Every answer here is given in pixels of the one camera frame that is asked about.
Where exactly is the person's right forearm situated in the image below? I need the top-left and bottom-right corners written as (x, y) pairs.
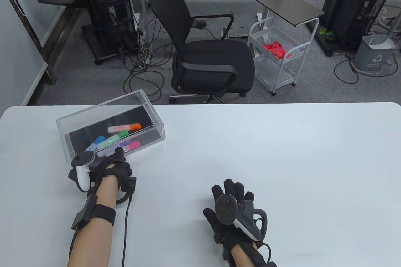
top-left (230, 244), bottom-right (261, 267)

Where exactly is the black frame post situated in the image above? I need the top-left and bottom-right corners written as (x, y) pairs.
top-left (0, 0), bottom-right (57, 86)

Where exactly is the clear acrylic drawer box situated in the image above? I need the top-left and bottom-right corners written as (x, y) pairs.
top-left (56, 90), bottom-right (166, 165)

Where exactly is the small green plant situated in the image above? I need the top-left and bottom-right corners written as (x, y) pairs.
top-left (319, 28), bottom-right (336, 42)

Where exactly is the green highlighter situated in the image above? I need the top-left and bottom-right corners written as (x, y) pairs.
top-left (97, 133), bottom-right (121, 149)

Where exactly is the grey left hand controller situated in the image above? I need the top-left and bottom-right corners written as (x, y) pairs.
top-left (71, 152), bottom-right (96, 193)

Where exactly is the black computer tower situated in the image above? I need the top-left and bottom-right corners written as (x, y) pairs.
top-left (85, 0), bottom-right (138, 61)

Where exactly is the dark side table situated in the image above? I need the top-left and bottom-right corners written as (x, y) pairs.
top-left (253, 0), bottom-right (325, 27)

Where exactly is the black equipment rack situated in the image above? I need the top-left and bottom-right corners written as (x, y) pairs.
top-left (315, 0), bottom-right (401, 57)

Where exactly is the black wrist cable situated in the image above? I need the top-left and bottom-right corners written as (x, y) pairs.
top-left (258, 242), bottom-right (273, 264)
top-left (115, 190), bottom-right (133, 267)

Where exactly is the black office chair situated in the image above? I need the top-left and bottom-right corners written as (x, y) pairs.
top-left (151, 0), bottom-right (256, 105)

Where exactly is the white rolling cart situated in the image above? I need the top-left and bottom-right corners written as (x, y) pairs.
top-left (247, 17), bottom-right (320, 96)

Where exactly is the person's right hand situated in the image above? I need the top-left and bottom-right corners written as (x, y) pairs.
top-left (203, 179), bottom-right (267, 261)

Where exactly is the tangle of floor cables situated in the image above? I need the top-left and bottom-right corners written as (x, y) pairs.
top-left (123, 13), bottom-right (176, 103)

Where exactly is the orange highlighter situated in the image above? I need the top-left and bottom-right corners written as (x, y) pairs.
top-left (107, 125), bottom-right (131, 134)

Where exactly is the person's left hand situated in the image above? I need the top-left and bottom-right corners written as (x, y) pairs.
top-left (68, 147), bottom-right (133, 192)

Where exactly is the red cloth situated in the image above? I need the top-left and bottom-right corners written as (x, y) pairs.
top-left (263, 41), bottom-right (291, 59)

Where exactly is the black floor cable loop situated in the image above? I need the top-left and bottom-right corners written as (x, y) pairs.
top-left (334, 56), bottom-right (398, 85)

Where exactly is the grey trash bin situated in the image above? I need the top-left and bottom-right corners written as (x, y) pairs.
top-left (353, 35), bottom-right (398, 72)

